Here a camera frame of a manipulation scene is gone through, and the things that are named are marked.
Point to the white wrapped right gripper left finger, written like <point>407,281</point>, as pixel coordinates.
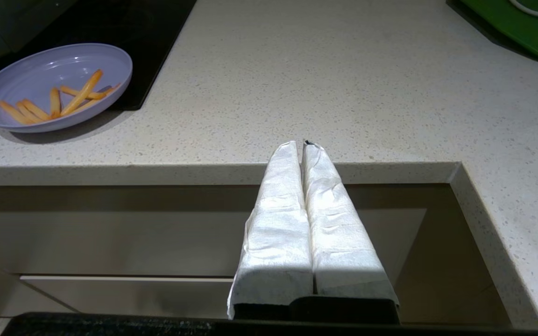
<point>278,242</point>

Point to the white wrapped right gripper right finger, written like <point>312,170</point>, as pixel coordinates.
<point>343,252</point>

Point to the lilac round plate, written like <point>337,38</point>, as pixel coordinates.
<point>40,70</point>

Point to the silver microwave oven body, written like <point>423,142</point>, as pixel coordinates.
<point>3,21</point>

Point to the black induction cooktop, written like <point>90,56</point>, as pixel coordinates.
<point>147,37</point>

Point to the green plastic tray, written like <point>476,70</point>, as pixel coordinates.
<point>521,28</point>

